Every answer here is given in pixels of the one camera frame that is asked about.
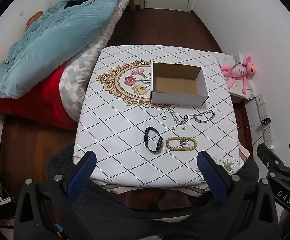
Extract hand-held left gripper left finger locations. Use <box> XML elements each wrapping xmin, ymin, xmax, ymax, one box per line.
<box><xmin>13</xmin><ymin>150</ymin><xmax>97</xmax><ymax>240</ymax></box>

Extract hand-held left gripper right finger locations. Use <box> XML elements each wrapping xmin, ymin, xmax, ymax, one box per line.
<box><xmin>197</xmin><ymin>150</ymin><xmax>280</xmax><ymax>240</ymax></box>

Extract wooden bead bracelet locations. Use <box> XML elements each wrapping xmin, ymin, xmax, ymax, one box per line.
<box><xmin>165</xmin><ymin>136</ymin><xmax>198</xmax><ymax>152</ymax></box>

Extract silver chain bracelet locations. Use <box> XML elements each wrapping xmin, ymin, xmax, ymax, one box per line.
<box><xmin>194</xmin><ymin>110</ymin><xmax>216</xmax><ymax>123</ymax></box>

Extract black wrist band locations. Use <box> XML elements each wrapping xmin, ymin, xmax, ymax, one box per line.
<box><xmin>144</xmin><ymin>127</ymin><xmax>163</xmax><ymax>153</ymax></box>

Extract silver necklace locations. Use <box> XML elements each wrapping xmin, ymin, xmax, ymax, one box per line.
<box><xmin>169</xmin><ymin>106</ymin><xmax>188</xmax><ymax>127</ymax></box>

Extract white cardboard box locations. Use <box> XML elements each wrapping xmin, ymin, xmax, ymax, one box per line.
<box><xmin>150</xmin><ymin>62</ymin><xmax>210</xmax><ymax>106</ymax></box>

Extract diamond pattern floral tablecloth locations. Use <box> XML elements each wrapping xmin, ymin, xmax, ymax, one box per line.
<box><xmin>73</xmin><ymin>44</ymin><xmax>244</xmax><ymax>188</ymax></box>

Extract person's dark fleece pants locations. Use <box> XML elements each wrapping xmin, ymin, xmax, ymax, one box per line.
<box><xmin>45</xmin><ymin>145</ymin><xmax>260</xmax><ymax>240</ymax></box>

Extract red blanket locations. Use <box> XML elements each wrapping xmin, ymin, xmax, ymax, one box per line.
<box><xmin>0</xmin><ymin>64</ymin><xmax>78</xmax><ymax>130</ymax></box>

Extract pink plush toy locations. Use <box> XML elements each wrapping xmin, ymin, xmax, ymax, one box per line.
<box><xmin>221</xmin><ymin>54</ymin><xmax>257</xmax><ymax>94</ymax></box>

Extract light blue quilt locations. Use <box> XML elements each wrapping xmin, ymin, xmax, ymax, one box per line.
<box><xmin>0</xmin><ymin>0</ymin><xmax>142</xmax><ymax>99</ymax></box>

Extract white wall socket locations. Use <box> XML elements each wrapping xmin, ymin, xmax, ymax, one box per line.
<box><xmin>262</xmin><ymin>125</ymin><xmax>273</xmax><ymax>143</ymax></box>

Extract white charging cable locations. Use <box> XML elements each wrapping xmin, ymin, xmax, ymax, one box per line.
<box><xmin>237</xmin><ymin>122</ymin><xmax>263</xmax><ymax>129</ymax></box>

